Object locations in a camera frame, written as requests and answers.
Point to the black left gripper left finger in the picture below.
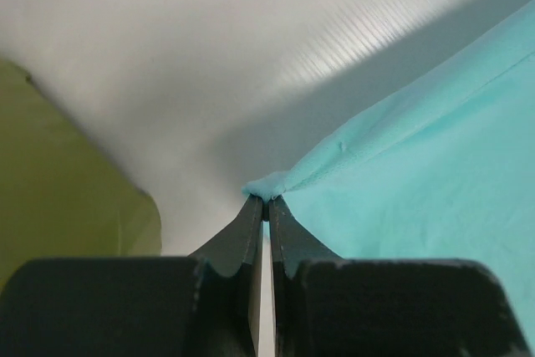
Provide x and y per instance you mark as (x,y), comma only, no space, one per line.
(202,304)

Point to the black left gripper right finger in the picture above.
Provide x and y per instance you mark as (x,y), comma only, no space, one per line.
(326,305)

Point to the teal t shirt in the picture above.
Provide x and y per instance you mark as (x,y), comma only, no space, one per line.
(443,168)

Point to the olive green plastic bin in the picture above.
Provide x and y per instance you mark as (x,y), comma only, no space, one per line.
(60,195)

